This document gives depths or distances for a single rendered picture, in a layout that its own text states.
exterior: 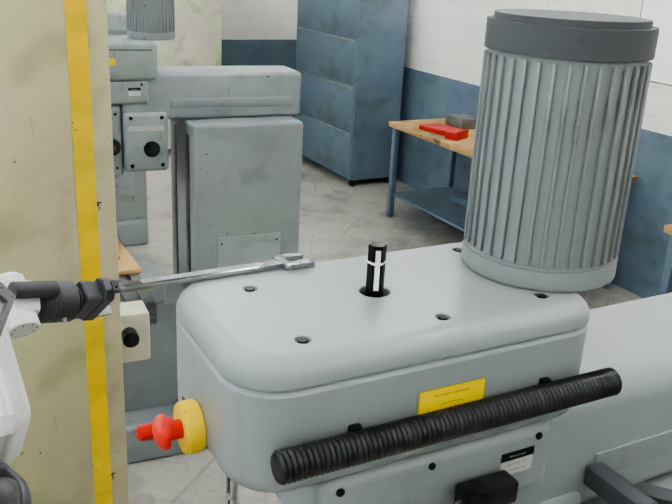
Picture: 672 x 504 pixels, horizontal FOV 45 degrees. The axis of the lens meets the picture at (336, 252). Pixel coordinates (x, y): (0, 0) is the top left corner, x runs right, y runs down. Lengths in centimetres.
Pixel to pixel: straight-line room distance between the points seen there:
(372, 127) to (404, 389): 756
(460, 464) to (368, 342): 23
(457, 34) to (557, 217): 698
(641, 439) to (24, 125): 191
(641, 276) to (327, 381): 563
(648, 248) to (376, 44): 346
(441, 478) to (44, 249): 188
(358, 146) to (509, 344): 745
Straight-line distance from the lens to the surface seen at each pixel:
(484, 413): 92
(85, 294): 179
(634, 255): 640
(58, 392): 287
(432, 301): 96
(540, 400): 97
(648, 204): 626
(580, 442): 115
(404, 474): 96
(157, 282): 97
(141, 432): 104
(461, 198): 728
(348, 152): 837
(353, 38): 822
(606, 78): 98
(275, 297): 94
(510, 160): 99
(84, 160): 260
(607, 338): 125
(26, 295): 169
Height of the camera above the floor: 227
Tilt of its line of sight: 20 degrees down
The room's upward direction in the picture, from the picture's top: 3 degrees clockwise
